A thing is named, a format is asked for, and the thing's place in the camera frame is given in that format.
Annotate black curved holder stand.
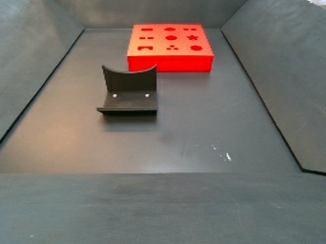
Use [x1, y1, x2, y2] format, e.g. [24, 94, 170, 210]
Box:
[96, 66, 158, 114]

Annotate red shape sorter box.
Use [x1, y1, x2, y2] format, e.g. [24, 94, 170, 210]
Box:
[126, 24, 214, 72]

